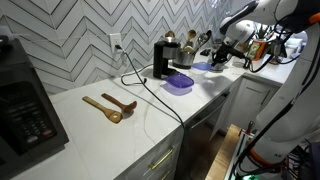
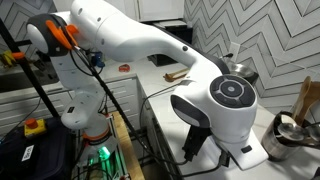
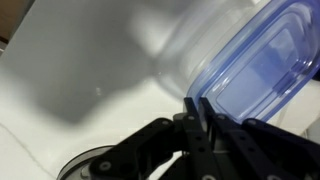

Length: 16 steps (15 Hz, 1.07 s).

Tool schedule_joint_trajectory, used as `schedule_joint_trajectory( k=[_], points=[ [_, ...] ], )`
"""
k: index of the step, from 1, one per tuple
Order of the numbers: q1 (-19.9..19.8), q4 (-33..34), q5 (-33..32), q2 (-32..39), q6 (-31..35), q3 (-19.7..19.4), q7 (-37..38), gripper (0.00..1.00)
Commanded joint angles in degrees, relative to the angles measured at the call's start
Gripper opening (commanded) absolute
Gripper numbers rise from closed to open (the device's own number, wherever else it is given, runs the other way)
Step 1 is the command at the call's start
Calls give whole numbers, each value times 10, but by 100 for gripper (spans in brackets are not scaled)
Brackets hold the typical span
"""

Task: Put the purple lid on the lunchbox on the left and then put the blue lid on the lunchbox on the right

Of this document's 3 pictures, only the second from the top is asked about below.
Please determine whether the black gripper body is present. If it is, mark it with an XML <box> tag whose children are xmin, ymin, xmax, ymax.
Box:
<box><xmin>182</xmin><ymin>125</ymin><xmax>213</xmax><ymax>163</ymax></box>

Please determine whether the dark wooden spoon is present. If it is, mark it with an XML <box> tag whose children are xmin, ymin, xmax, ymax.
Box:
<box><xmin>163</xmin><ymin>72</ymin><xmax>188</xmax><ymax>83</ymax></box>

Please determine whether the wooden cart top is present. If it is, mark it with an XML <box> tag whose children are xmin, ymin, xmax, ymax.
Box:
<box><xmin>111</xmin><ymin>109</ymin><xmax>146</xmax><ymax>180</ymax></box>

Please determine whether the light wooden slotted spatula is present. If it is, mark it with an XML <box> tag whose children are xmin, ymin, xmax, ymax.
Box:
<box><xmin>165</xmin><ymin>67</ymin><xmax>191</xmax><ymax>81</ymax></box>

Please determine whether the steel utensil holder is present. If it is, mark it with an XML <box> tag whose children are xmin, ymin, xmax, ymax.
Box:
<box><xmin>260</xmin><ymin>111</ymin><xmax>320</xmax><ymax>163</ymax></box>

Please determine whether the black coffee maker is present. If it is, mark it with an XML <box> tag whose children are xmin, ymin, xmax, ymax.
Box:
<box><xmin>218</xmin><ymin>54</ymin><xmax>260</xmax><ymax>87</ymax></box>

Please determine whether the white drawer cabinet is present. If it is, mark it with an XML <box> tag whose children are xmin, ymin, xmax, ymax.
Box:
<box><xmin>0</xmin><ymin>77</ymin><xmax>142</xmax><ymax>134</ymax></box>

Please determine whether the metal spoon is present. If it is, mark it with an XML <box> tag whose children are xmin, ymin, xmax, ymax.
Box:
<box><xmin>306</xmin><ymin>122</ymin><xmax>320</xmax><ymax>143</ymax></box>
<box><xmin>277</xmin><ymin>122</ymin><xmax>309</xmax><ymax>143</ymax></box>

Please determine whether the small red object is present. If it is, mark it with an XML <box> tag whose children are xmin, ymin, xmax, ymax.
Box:
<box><xmin>118</xmin><ymin>63</ymin><xmax>132</xmax><ymax>73</ymax></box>

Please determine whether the black microwave oven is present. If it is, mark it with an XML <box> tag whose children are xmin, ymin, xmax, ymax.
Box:
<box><xmin>148</xmin><ymin>21</ymin><xmax>194</xmax><ymax>67</ymax></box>

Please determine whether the white paper stack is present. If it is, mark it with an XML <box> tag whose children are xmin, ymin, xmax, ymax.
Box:
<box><xmin>154</xmin><ymin>19</ymin><xmax>189</xmax><ymax>29</ymax></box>

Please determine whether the light wooden cooking spoon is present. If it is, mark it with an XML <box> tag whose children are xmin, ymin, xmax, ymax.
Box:
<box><xmin>290</xmin><ymin>75</ymin><xmax>313</xmax><ymax>126</ymax></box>
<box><xmin>294</xmin><ymin>81</ymin><xmax>320</xmax><ymax>127</ymax></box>

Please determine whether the small blue object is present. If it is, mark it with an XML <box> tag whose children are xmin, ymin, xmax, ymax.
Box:
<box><xmin>91</xmin><ymin>51</ymin><xmax>106</xmax><ymax>69</ymax></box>

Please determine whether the black equipment case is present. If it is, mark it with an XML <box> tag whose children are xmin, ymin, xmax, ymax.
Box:
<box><xmin>0</xmin><ymin>116</ymin><xmax>76</xmax><ymax>180</ymax></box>

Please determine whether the yellow emergency stop button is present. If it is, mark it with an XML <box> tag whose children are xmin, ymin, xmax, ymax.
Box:
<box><xmin>23</xmin><ymin>118</ymin><xmax>47</xmax><ymax>138</ymax></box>

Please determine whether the black metal pole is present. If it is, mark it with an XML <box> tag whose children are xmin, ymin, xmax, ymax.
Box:
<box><xmin>0</xmin><ymin>18</ymin><xmax>61</xmax><ymax>118</ymax></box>

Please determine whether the orange pole clamp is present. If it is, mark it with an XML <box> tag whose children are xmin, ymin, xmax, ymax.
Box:
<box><xmin>11</xmin><ymin>51</ymin><xmax>26</xmax><ymax>61</ymax></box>

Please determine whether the yellow hand tool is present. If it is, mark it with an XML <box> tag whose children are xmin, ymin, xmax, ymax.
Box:
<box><xmin>0</xmin><ymin>49</ymin><xmax>16</xmax><ymax>68</ymax></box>

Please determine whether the aluminium robot stand frame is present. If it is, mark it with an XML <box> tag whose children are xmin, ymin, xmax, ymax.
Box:
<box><xmin>105</xmin><ymin>113</ymin><xmax>130</xmax><ymax>180</ymax></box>

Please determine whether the white wall outlet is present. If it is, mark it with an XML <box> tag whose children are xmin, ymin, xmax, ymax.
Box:
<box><xmin>228</xmin><ymin>41</ymin><xmax>242</xmax><ymax>63</ymax></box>

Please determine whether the white wall cabinet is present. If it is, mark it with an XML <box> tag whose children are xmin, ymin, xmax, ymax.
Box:
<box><xmin>53</xmin><ymin>0</ymin><xmax>185</xmax><ymax>23</ymax></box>

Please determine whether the orange cable clip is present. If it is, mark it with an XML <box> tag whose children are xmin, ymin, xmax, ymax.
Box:
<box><xmin>45</xmin><ymin>19</ymin><xmax>80</xmax><ymax>51</ymax></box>

